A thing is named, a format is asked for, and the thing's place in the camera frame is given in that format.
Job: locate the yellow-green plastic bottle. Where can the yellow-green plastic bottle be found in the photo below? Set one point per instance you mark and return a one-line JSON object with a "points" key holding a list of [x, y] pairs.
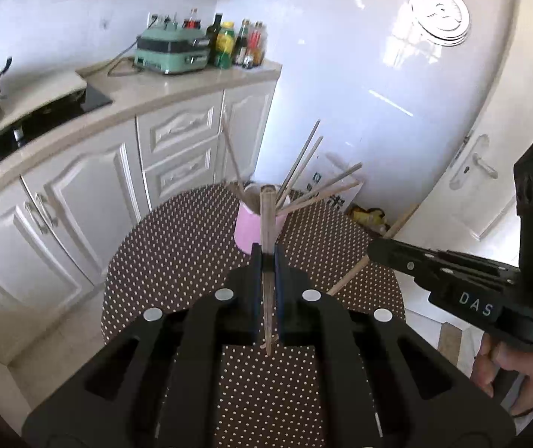
{"points": [[225, 44]]}

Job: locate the white wall outlet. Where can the white wall outlet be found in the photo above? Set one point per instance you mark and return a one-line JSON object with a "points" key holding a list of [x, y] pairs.
{"points": [[154, 19]]}

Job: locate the white door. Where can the white door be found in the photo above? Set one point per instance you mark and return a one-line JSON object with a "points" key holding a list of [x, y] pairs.
{"points": [[495, 116]]}

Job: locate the pink plastic cup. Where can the pink plastic cup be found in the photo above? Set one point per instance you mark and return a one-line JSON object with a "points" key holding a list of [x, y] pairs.
{"points": [[247, 228]]}

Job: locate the white kitchen base cabinet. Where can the white kitchen base cabinet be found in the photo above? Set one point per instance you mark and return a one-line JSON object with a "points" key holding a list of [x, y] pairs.
{"points": [[84, 205]]}

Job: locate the white printed cardboard box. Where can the white printed cardboard box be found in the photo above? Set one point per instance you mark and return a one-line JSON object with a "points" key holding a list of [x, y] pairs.
{"points": [[331, 175]]}

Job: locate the long bamboo chopstick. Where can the long bamboo chopstick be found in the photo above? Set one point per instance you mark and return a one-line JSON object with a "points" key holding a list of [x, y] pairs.
{"points": [[350, 276], [265, 224]]}

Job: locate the black built-in gas stove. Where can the black built-in gas stove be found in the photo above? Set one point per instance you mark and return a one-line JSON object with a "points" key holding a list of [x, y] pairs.
{"points": [[61, 112]]}

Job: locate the yellow packet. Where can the yellow packet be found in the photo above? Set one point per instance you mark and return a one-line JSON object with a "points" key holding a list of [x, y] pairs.
{"points": [[369, 218]]}

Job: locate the dark sauce bottle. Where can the dark sauce bottle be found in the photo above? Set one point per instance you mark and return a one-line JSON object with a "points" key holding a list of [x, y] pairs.
{"points": [[242, 39]]}

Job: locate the round silver wall cover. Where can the round silver wall cover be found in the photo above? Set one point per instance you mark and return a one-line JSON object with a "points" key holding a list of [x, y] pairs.
{"points": [[440, 14]]}

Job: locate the beige kitchen countertop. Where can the beige kitchen countertop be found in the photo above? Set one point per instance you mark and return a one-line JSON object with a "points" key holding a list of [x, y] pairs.
{"points": [[163, 93]]}

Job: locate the small dark bottle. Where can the small dark bottle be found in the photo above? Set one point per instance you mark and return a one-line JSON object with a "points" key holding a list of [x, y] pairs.
{"points": [[248, 61]]}

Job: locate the dark green oil bottle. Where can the dark green oil bottle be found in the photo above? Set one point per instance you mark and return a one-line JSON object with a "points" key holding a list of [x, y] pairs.
{"points": [[214, 37]]}

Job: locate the group of bamboo chopsticks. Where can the group of bamboo chopsticks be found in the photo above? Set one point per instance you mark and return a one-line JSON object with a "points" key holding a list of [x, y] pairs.
{"points": [[301, 168]]}

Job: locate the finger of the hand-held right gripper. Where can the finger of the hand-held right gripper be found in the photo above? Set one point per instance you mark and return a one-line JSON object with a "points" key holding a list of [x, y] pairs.
{"points": [[401, 261]]}

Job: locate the red-label sauce bottle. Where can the red-label sauce bottle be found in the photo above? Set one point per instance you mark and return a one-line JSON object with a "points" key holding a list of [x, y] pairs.
{"points": [[258, 44]]}

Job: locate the green electric cooking appliance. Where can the green electric cooking appliance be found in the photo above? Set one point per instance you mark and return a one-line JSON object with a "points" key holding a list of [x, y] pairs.
{"points": [[168, 51]]}

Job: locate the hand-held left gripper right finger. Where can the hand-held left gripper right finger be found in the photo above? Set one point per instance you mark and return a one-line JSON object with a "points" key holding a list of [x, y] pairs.
{"points": [[280, 270]]}

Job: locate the person's right hand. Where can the person's right hand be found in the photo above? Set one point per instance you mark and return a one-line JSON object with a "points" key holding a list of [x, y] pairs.
{"points": [[527, 382]]}

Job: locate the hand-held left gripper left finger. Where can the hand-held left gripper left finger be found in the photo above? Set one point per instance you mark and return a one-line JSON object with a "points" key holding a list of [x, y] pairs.
{"points": [[257, 270]]}

